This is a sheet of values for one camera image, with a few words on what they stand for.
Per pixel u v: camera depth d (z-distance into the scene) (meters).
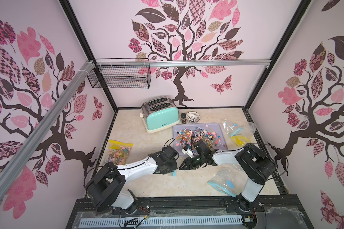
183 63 0.95
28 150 0.49
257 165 0.48
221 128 1.07
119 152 0.92
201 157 0.75
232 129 1.03
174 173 0.83
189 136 1.01
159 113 0.94
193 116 1.11
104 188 0.42
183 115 1.03
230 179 0.81
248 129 1.01
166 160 0.67
